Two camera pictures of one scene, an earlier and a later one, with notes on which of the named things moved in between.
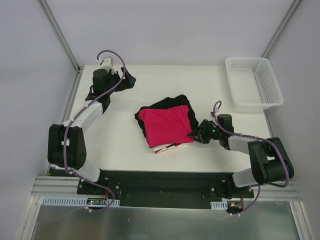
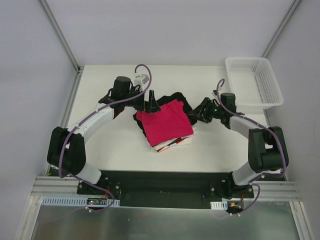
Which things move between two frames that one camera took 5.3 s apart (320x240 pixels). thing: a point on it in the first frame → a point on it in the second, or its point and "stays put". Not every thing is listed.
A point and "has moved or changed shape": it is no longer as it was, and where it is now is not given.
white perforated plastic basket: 252,83 stays put
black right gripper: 203,131 → 204,110
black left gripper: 122,83 → 144,103
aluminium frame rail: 60,185 stays put
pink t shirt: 167,126 has moved or changed shape
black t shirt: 168,102 has moved or changed shape
